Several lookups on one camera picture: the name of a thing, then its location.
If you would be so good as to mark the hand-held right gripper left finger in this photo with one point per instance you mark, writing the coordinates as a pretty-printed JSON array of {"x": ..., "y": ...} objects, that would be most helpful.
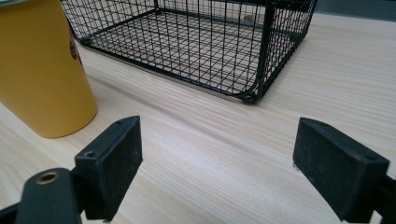
[{"x": 112, "y": 165}]

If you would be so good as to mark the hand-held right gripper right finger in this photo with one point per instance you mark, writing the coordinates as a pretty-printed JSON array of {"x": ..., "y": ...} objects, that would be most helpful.
[{"x": 330, "y": 168}]

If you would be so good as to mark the yellow paper cup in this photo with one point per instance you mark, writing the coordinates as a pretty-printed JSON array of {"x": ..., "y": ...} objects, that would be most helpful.
[{"x": 37, "y": 68}]

